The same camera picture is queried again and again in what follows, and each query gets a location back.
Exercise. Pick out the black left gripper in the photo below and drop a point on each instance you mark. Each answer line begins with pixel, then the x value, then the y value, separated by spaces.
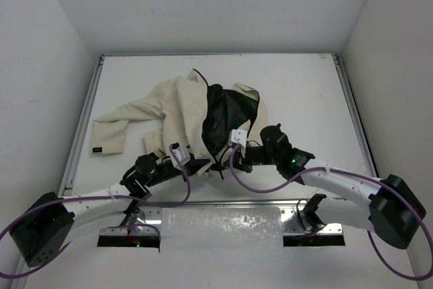
pixel 191 164

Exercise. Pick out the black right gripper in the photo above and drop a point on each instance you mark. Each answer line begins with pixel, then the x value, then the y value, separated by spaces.
pixel 243 164

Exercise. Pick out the cream jacket with black lining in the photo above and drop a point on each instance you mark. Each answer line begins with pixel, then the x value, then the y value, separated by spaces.
pixel 193 113

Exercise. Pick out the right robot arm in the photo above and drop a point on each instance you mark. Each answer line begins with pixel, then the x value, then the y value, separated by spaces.
pixel 386 207

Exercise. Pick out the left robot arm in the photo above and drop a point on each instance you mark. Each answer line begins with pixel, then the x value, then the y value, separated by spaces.
pixel 52 222

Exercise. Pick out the white foreground cover panel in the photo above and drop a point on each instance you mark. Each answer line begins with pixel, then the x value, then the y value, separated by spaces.
pixel 222 261

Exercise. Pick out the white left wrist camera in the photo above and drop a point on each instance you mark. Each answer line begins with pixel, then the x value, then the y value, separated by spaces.
pixel 179 155

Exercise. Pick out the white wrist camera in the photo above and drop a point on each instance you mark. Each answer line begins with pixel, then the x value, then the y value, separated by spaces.
pixel 238 137
pixel 179 155

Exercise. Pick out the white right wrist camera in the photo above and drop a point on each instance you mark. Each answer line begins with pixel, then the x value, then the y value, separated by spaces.
pixel 238 137

